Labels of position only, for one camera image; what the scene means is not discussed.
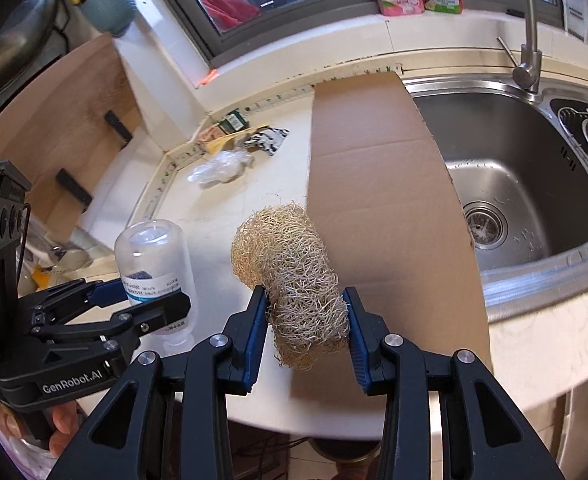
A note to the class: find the wooden cutting board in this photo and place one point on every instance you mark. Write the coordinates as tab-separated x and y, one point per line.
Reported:
49	125

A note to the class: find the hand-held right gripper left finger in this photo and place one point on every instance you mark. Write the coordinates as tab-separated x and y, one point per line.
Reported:
254	340

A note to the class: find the tan loofah sponge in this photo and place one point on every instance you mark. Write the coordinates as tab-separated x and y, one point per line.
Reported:
294	280

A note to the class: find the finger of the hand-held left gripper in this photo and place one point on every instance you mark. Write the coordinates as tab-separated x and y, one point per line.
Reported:
159	312
106	292

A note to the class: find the dark green carton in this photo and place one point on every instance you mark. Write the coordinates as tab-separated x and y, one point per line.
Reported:
235	121

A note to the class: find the black cutting board stand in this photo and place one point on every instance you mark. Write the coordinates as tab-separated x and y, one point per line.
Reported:
119	129

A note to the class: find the person's left hand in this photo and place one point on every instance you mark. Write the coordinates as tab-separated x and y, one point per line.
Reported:
66	420

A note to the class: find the steel pot lid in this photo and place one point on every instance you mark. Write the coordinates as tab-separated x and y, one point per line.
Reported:
9	50

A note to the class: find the stainless steel sink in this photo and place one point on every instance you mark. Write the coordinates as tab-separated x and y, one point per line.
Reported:
523	160

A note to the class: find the blue utensil cup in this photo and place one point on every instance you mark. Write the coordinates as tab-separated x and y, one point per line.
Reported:
109	5

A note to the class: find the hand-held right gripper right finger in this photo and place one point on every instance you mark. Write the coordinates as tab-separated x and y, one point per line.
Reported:
358	345

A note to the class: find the crumpled clear plastic wrap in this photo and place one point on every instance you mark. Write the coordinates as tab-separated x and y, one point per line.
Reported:
219	167

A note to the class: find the large clear plastic bottle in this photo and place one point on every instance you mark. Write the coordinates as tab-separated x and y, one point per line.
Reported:
149	255

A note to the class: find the small orange object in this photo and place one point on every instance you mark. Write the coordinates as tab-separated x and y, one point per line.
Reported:
206	78

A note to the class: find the brown cardboard sheet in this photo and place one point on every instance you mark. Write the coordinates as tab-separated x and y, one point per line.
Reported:
373	160

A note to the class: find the black and white spotted packet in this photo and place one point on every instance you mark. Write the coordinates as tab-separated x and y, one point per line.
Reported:
269	140

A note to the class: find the yellow label carton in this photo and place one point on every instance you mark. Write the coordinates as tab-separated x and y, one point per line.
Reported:
221	144

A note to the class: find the round trash bin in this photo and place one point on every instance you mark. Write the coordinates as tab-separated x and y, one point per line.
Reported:
344	450

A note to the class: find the red cloth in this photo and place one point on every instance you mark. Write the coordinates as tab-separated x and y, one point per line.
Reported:
229	10

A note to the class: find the pink brown carton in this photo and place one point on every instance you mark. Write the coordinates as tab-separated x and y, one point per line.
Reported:
208	135

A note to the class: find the stainless steel faucet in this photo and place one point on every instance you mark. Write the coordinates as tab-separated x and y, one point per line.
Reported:
528	35

